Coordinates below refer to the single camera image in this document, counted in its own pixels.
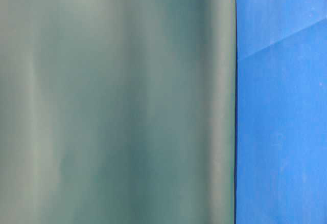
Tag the blue table cloth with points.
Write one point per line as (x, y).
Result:
(281, 111)

